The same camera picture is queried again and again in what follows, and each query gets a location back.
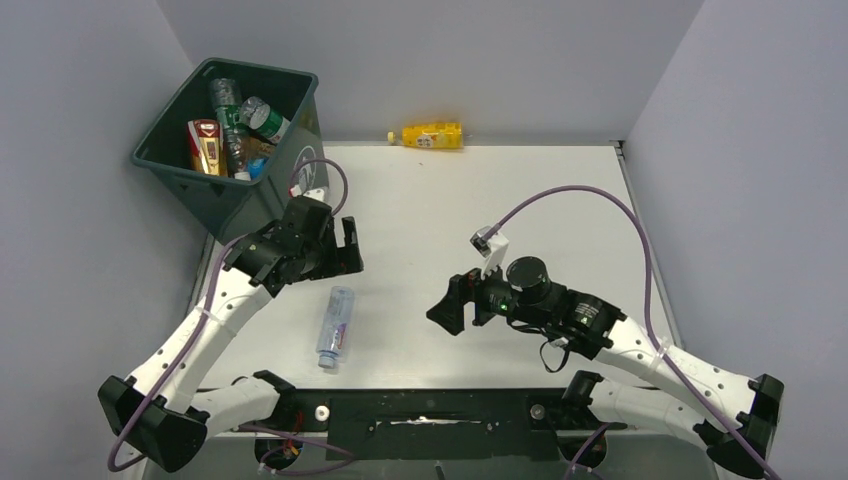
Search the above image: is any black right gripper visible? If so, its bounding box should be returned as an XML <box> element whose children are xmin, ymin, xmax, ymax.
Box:
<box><xmin>427</xmin><ymin>252</ymin><xmax>547</xmax><ymax>335</ymax></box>

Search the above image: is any purple label Ganten bottle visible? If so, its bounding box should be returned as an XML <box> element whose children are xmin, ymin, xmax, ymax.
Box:
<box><xmin>315</xmin><ymin>286</ymin><xmax>355</xmax><ymax>370</ymax></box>

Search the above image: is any dark green plastic bin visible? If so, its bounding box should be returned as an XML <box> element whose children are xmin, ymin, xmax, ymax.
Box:
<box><xmin>131</xmin><ymin>58</ymin><xmax>331</xmax><ymax>244</ymax></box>

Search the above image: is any green cap water bottle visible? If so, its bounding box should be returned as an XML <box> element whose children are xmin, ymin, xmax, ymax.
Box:
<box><xmin>239</xmin><ymin>96</ymin><xmax>291</xmax><ymax>145</ymax></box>

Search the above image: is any red gold tea bottle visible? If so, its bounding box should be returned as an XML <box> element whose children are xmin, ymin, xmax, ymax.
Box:
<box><xmin>186</xmin><ymin>119</ymin><xmax>228</xmax><ymax>177</ymax></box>

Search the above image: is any clear bottle green label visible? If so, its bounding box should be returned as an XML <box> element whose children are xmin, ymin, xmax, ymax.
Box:
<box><xmin>209</xmin><ymin>78</ymin><xmax>251</xmax><ymax>181</ymax></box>

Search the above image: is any clear bottle blue label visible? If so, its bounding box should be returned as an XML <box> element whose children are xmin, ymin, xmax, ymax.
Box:
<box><xmin>233</xmin><ymin>157</ymin><xmax>268</xmax><ymax>181</ymax></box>

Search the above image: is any orange drink bottle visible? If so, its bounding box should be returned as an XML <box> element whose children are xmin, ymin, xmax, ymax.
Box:
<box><xmin>249</xmin><ymin>137</ymin><xmax>276</xmax><ymax>159</ymax></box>

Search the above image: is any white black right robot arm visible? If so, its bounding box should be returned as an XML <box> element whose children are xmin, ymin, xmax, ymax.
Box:
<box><xmin>426</xmin><ymin>257</ymin><xmax>784</xmax><ymax>479</ymax></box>

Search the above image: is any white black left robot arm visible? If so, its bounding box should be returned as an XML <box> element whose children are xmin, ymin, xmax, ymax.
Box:
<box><xmin>97</xmin><ymin>195</ymin><xmax>364</xmax><ymax>473</ymax></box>

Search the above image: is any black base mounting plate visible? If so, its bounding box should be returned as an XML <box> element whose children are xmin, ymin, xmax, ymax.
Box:
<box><xmin>229</xmin><ymin>369</ymin><xmax>627</xmax><ymax>463</ymax></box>

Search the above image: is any yellow juice bottle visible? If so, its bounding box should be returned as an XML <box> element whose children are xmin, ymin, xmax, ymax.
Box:
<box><xmin>387</xmin><ymin>122</ymin><xmax>465</xmax><ymax>150</ymax></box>

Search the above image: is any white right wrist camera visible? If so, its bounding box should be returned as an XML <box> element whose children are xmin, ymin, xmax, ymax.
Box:
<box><xmin>470</xmin><ymin>226</ymin><xmax>509</xmax><ymax>278</ymax></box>

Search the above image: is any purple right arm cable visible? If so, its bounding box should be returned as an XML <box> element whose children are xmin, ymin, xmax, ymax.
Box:
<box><xmin>470</xmin><ymin>184</ymin><xmax>783</xmax><ymax>480</ymax></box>

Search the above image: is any aluminium frame rail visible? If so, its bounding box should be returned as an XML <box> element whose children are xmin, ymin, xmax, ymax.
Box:
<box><xmin>119</xmin><ymin>430</ymin><xmax>240</xmax><ymax>480</ymax></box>

